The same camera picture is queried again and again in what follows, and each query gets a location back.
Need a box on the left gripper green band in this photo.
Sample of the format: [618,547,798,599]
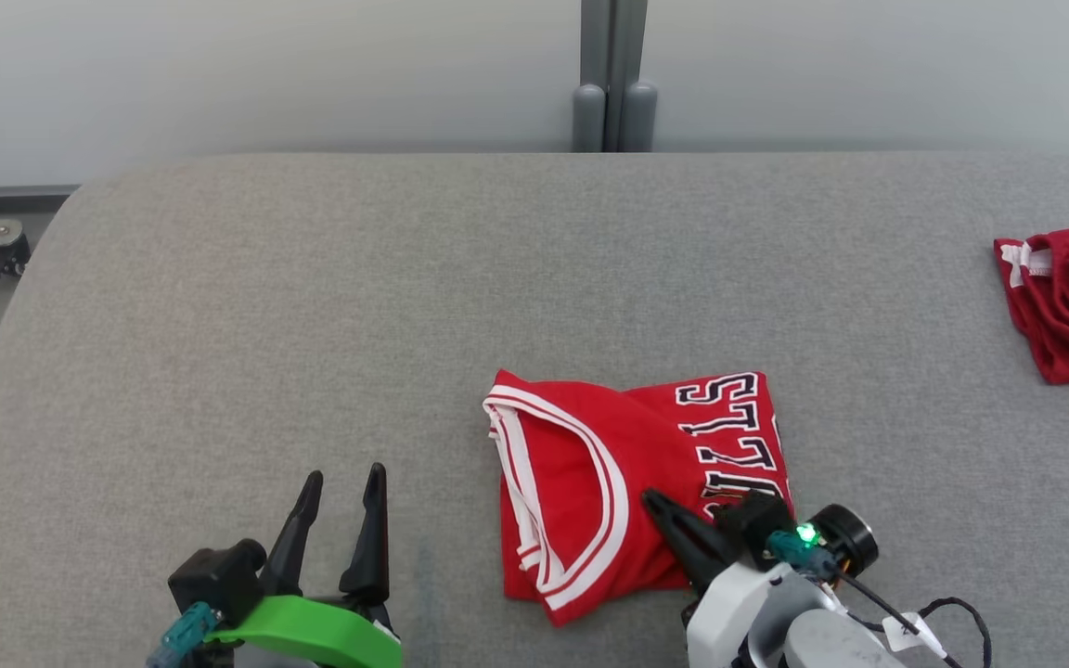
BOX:
[205,463,404,668]

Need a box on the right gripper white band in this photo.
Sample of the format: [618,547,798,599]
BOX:
[641,489,879,668]

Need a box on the red Bulls 23 jersey shirt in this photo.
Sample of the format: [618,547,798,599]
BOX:
[483,369,793,627]

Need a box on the left cable with teal plug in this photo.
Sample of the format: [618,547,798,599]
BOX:
[145,601,223,668]

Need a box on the white cable label tag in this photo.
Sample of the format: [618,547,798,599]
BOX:
[881,610,948,662]

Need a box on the grey partition post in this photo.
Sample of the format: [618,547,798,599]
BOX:
[572,0,659,154]

